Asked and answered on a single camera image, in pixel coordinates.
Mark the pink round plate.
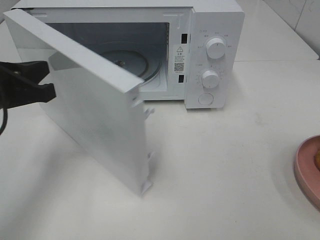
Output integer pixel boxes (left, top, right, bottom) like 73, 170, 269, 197
294, 135, 320, 211

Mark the burger with yellow bun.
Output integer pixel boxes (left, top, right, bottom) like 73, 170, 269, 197
314, 150, 320, 169

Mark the round white door button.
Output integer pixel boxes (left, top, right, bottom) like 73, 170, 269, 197
198, 93, 214, 106

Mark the white dial knob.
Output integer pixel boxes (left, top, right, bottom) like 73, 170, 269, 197
201, 70, 220, 89
205, 36, 227, 60

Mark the white warning label sticker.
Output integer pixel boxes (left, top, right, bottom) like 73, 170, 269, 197
172, 44, 187, 74

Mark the white microwave oven body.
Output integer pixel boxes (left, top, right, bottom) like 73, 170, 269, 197
9, 0, 245, 109

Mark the white microwave door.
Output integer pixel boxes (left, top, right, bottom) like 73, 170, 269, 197
4, 9, 151, 196

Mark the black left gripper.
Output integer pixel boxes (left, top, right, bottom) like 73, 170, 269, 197
0, 61, 56, 109

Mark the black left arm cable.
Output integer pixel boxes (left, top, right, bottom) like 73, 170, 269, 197
0, 107, 9, 137

